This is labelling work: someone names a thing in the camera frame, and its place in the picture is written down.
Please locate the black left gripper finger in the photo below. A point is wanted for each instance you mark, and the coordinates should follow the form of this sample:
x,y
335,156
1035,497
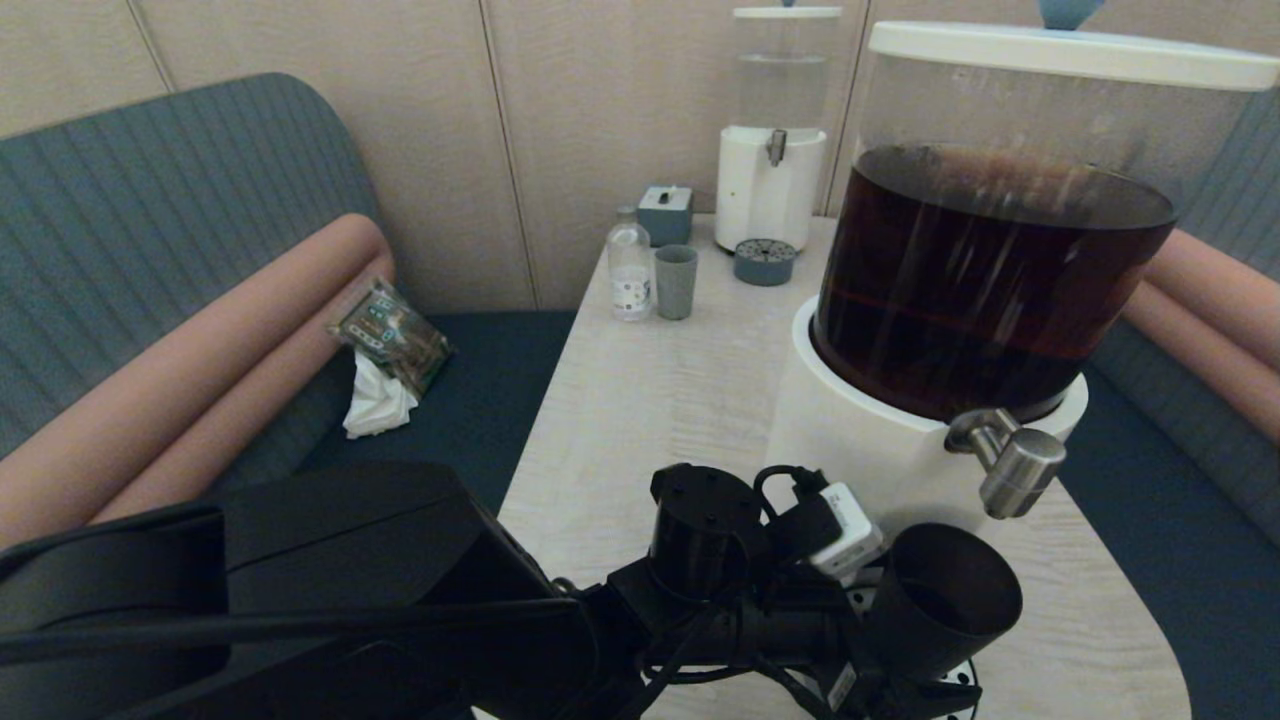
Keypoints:
x,y
868,582
920,698

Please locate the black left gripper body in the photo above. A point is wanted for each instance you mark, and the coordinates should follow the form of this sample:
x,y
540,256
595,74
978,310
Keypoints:
x,y
800,630

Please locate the black tapered cup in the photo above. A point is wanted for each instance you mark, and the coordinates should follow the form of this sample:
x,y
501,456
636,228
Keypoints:
x,y
945,600

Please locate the silver dispenser tap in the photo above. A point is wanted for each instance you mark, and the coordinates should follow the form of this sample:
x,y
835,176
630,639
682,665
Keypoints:
x,y
1020,470

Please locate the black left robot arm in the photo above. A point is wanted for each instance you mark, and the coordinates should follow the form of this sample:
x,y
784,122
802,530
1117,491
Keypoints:
x,y
350,600

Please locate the grey plastic cup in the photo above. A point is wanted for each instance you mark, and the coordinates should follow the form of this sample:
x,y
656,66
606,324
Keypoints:
x,y
676,285

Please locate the large blue-grey drip tray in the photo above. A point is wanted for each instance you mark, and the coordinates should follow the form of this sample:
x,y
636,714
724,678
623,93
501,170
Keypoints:
x,y
965,680

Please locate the large tea drink dispenser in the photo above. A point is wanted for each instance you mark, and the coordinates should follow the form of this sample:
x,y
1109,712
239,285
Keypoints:
x,y
870,440

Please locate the dark teal seat cushion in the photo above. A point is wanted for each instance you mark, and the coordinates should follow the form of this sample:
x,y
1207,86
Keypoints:
x,y
470,400
1180,560

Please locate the small blue-grey drip tray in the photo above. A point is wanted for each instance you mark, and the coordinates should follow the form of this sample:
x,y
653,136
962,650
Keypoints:
x,y
765,265

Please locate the clear plastic water bottle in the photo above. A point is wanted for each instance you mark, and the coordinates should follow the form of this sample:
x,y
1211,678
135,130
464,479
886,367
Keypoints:
x,y
630,270

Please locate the salmon pink bolster cushion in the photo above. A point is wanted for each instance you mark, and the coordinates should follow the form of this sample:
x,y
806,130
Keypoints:
x,y
1230,290
1200,350
230,420
200,340

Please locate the small water drink dispenser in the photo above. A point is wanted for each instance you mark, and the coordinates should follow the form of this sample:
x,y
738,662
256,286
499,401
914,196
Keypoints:
x,y
765,190

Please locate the blue-grey square box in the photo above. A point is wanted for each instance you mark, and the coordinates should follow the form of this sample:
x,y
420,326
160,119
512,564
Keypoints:
x,y
665,215

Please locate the white crumpled tissue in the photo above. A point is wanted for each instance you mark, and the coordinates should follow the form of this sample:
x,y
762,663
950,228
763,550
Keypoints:
x,y
375,405

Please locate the green printed snack packet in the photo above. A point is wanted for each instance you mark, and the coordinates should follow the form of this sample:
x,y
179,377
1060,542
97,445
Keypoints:
x,y
390,335

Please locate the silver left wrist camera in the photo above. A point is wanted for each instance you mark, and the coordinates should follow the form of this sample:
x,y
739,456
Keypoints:
x,y
848,535

